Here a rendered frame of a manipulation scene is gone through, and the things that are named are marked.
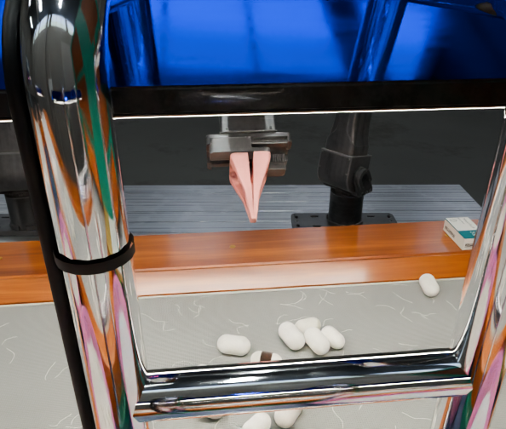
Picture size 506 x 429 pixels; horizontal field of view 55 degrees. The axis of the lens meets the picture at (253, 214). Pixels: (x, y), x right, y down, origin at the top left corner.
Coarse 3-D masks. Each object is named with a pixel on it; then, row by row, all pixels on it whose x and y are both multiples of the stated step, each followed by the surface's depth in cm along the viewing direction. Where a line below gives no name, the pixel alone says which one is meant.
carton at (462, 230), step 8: (448, 224) 71; (456, 224) 70; (464, 224) 70; (472, 224) 70; (448, 232) 71; (456, 232) 69; (464, 232) 68; (472, 232) 68; (456, 240) 69; (464, 240) 67; (472, 240) 67; (464, 248) 67
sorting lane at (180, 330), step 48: (288, 288) 64; (336, 288) 64; (384, 288) 64; (0, 336) 56; (48, 336) 56; (144, 336) 56; (192, 336) 56; (384, 336) 56; (432, 336) 56; (0, 384) 49; (48, 384) 49
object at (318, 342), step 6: (306, 330) 54; (312, 330) 53; (318, 330) 54; (306, 336) 53; (312, 336) 53; (318, 336) 53; (324, 336) 53; (306, 342) 54; (312, 342) 52; (318, 342) 52; (324, 342) 52; (312, 348) 53; (318, 348) 52; (324, 348) 52; (318, 354) 53
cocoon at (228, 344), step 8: (224, 336) 53; (232, 336) 53; (240, 336) 53; (224, 344) 52; (232, 344) 52; (240, 344) 52; (248, 344) 52; (224, 352) 52; (232, 352) 52; (240, 352) 52
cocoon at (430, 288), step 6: (426, 276) 63; (432, 276) 63; (420, 282) 63; (426, 282) 62; (432, 282) 62; (426, 288) 61; (432, 288) 61; (438, 288) 61; (426, 294) 62; (432, 294) 61
